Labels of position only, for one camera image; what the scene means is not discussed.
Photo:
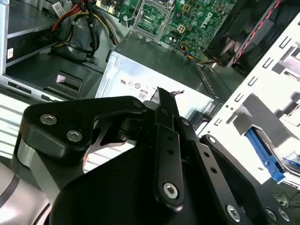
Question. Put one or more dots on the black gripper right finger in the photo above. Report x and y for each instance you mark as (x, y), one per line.
(222, 168)

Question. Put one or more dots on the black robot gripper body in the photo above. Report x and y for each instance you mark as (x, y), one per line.
(112, 192)

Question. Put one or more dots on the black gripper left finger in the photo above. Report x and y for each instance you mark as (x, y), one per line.
(70, 117)

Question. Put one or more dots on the hard disk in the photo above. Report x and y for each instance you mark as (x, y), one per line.
(272, 161)

